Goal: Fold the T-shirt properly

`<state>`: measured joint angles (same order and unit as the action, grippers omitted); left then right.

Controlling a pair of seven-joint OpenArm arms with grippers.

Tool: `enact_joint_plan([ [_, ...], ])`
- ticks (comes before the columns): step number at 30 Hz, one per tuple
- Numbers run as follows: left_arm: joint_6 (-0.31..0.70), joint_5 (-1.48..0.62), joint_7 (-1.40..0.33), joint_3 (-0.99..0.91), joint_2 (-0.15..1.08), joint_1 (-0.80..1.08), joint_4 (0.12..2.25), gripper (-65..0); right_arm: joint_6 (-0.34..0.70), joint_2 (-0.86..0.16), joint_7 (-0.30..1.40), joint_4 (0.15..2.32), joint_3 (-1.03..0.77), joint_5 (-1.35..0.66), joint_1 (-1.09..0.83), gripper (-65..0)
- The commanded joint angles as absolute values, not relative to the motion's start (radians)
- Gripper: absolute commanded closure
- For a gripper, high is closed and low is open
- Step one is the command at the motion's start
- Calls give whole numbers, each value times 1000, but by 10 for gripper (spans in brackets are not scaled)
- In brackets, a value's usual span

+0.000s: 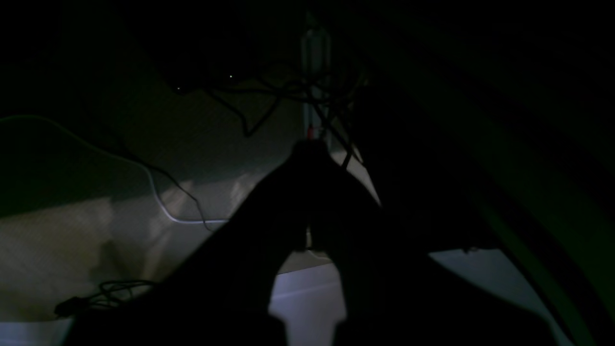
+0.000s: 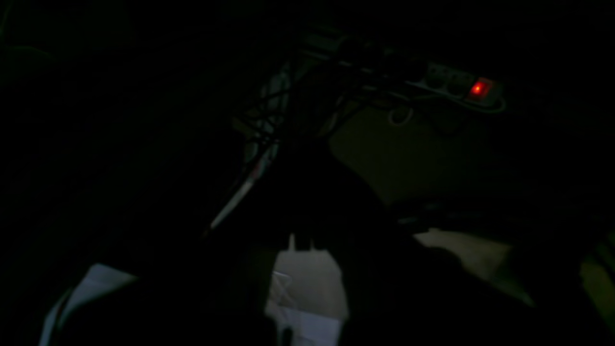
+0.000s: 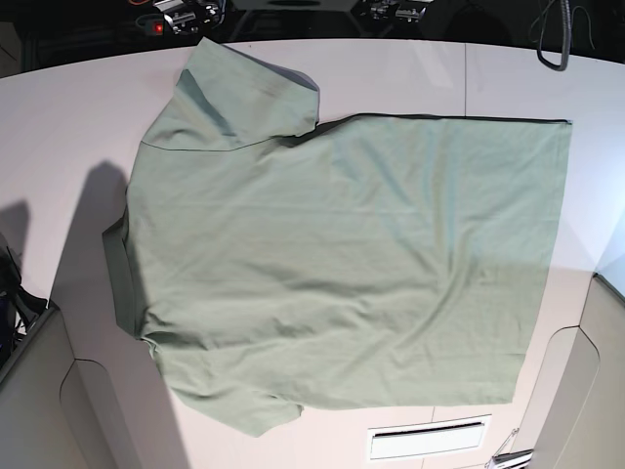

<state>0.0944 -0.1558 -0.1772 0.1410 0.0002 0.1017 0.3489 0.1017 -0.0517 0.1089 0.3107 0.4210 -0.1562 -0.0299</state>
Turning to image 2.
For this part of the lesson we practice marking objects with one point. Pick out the white power strip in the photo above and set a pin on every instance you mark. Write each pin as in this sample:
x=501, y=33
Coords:
x=479, y=94

